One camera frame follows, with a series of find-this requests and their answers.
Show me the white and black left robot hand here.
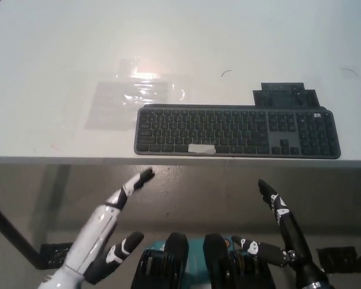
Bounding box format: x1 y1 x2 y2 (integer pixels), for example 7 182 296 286
62 167 156 285

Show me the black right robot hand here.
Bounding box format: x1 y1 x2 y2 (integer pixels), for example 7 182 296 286
230 179 326 276

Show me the black and teal robot body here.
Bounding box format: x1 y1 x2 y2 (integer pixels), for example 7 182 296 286
131 231 277 289

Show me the dark grey keyboard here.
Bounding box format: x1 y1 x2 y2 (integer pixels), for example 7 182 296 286
134 103 342 160

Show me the black floor tape patch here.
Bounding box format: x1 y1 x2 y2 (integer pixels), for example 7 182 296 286
316 246 359 274
40 242 73 269

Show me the black metal table leg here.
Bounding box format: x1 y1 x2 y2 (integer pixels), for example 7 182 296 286
0 194 48 270

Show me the white tape piece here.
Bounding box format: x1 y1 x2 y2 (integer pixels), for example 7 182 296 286
188 144 216 154

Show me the clear plastic sheet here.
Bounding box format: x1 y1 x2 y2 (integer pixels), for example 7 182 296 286
84 57 194 132

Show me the black mount behind keyboard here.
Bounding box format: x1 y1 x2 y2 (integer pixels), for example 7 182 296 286
252 82 319 108

